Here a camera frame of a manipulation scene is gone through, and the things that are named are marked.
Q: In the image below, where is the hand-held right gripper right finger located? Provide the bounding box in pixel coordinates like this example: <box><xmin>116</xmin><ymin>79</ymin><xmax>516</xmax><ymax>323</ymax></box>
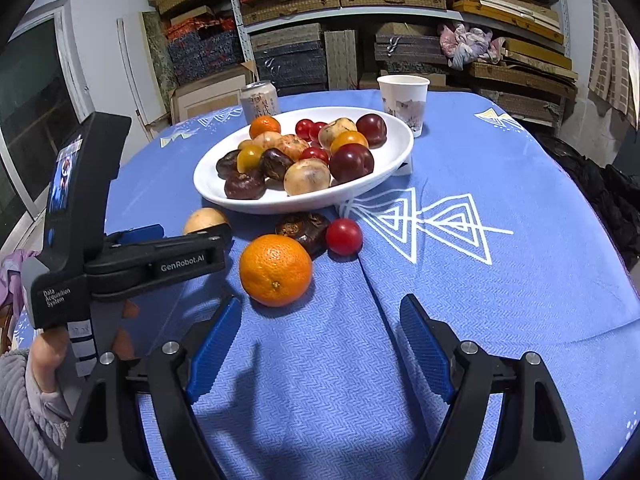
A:
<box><xmin>398</xmin><ymin>293</ymin><xmax>585</xmax><ymax>480</ymax></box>

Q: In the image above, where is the tan fruit with red marks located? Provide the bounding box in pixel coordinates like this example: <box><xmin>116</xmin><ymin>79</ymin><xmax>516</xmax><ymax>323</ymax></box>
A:
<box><xmin>272</xmin><ymin>134</ymin><xmax>311</xmax><ymax>162</ymax></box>

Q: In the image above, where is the person's left forearm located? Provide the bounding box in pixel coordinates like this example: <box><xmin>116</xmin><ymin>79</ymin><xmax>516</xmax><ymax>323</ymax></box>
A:
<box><xmin>0</xmin><ymin>347</ymin><xmax>76</xmax><ymax>480</ymax></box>

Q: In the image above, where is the purple cloth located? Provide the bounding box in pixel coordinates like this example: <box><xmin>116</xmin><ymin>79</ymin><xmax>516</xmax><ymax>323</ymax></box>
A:
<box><xmin>0</xmin><ymin>250</ymin><xmax>41</xmax><ymax>311</ymax></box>

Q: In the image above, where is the yellow tomato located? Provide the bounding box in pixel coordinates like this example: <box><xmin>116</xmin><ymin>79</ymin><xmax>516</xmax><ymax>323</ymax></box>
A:
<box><xmin>330</xmin><ymin>131</ymin><xmax>370</xmax><ymax>156</ymax></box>
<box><xmin>236</xmin><ymin>144</ymin><xmax>266</xmax><ymax>173</ymax></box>

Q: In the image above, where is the beige framed board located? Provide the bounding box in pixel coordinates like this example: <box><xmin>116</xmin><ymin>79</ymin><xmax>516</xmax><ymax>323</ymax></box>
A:
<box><xmin>167</xmin><ymin>62</ymin><xmax>256</xmax><ymax>126</ymax></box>

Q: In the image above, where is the pink cloth bundle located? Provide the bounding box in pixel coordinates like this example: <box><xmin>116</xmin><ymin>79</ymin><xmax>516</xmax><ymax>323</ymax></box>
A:
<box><xmin>439</xmin><ymin>22</ymin><xmax>506</xmax><ymax>71</ymax></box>

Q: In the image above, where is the shelf of stacked boxes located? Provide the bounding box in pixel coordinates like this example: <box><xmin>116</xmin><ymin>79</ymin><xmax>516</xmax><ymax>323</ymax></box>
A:
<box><xmin>147</xmin><ymin>0</ymin><xmax>581</xmax><ymax>126</ymax></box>

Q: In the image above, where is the blue printed tablecloth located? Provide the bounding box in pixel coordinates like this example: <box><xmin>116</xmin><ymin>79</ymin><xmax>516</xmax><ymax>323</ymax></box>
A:
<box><xmin>10</xmin><ymin>89</ymin><xmax>640</xmax><ymax>480</ymax></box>

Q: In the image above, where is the white paper cup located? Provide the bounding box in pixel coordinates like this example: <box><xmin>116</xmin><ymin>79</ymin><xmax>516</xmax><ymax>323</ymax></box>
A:
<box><xmin>377</xmin><ymin>74</ymin><xmax>431</xmax><ymax>137</ymax></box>

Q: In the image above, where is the large tan round fruit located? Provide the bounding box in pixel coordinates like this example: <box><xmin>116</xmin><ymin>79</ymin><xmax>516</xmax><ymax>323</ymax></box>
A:
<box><xmin>182</xmin><ymin>207</ymin><xmax>231</xmax><ymax>237</ymax></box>

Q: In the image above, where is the white leaning panel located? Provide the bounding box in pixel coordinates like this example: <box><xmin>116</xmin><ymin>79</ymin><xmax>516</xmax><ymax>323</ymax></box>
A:
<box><xmin>117</xmin><ymin>12</ymin><xmax>171</xmax><ymax>141</ymax></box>

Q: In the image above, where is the large orange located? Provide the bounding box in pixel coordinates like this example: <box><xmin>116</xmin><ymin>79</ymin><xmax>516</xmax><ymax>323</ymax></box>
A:
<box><xmin>239</xmin><ymin>234</ymin><xmax>314</xmax><ymax>308</ymax></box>

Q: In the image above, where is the green stone slab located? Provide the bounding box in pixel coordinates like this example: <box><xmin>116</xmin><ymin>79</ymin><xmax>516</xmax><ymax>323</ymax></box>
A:
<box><xmin>142</xmin><ymin>10</ymin><xmax>178</xmax><ymax>101</ymax></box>

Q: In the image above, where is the pile of blue patterned boxes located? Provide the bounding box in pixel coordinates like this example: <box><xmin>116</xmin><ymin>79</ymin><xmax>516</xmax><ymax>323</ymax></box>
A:
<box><xmin>165</xmin><ymin>15</ymin><xmax>246</xmax><ymax>86</ymax></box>

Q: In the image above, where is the black cloth bundle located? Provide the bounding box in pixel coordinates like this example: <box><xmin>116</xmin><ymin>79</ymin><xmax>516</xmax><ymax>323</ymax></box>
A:
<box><xmin>535</xmin><ymin>132</ymin><xmax>640</xmax><ymax>271</ymax></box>

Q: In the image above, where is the dark window with white frame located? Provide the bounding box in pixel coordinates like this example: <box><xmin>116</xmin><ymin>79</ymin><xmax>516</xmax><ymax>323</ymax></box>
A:
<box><xmin>0</xmin><ymin>10</ymin><xmax>96</xmax><ymax>221</ymax></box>

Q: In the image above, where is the large dark water chestnut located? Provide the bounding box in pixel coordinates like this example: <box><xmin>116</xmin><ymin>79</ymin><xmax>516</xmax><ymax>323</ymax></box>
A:
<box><xmin>224</xmin><ymin>169</ymin><xmax>267</xmax><ymax>201</ymax></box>

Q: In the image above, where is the small orange mandarin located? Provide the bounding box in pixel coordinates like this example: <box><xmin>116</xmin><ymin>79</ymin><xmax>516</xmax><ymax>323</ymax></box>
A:
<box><xmin>249</xmin><ymin>115</ymin><xmax>282</xmax><ymax>141</ymax></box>

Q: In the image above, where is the dark brown water chestnut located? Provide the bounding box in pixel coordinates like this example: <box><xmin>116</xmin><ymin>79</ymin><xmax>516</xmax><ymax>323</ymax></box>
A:
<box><xmin>275</xmin><ymin>212</ymin><xmax>332</xmax><ymax>257</ymax></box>
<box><xmin>216</xmin><ymin>150</ymin><xmax>243</xmax><ymax>180</ymax></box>
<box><xmin>260</xmin><ymin>148</ymin><xmax>295</xmax><ymax>182</ymax></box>

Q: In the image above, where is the dark red plum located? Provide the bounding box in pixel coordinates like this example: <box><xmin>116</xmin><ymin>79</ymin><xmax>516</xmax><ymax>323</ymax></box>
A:
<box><xmin>355</xmin><ymin>113</ymin><xmax>388</xmax><ymax>148</ymax></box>
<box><xmin>329</xmin><ymin>143</ymin><xmax>375</xmax><ymax>185</ymax></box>

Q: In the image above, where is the white oval plate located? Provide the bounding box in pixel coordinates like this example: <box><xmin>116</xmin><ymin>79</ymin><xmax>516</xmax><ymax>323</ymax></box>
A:
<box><xmin>193</xmin><ymin>106</ymin><xmax>415</xmax><ymax>216</ymax></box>

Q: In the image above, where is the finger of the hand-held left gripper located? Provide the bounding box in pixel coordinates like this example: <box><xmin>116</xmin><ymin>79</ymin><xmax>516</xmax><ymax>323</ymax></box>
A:
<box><xmin>106</xmin><ymin>224</ymin><xmax>166</xmax><ymax>246</ymax></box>
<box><xmin>102</xmin><ymin>223</ymin><xmax>234</xmax><ymax>263</ymax></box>

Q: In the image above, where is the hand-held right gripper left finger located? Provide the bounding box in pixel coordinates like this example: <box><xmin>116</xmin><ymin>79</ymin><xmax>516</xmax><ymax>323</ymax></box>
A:
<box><xmin>57</xmin><ymin>294</ymin><xmax>244</xmax><ymax>480</ymax></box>

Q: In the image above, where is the brown checked curtain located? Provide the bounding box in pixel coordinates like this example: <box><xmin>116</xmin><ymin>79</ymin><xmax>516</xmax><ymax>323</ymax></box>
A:
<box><xmin>587</xmin><ymin>0</ymin><xmax>640</xmax><ymax>128</ymax></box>

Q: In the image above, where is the silver beverage can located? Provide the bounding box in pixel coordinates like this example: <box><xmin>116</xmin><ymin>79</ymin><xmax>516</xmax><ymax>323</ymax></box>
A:
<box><xmin>240</xmin><ymin>80</ymin><xmax>279</xmax><ymax>123</ymax></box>

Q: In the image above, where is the person's left hand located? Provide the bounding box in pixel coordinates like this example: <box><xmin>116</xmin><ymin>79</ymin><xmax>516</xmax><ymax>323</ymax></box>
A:
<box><xmin>27</xmin><ymin>329</ymin><xmax>71</xmax><ymax>401</ymax></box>

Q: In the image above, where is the white metal shelf rack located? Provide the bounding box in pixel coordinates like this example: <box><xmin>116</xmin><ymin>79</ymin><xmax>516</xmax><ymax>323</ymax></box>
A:
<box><xmin>222</xmin><ymin>0</ymin><xmax>573</xmax><ymax>96</ymax></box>

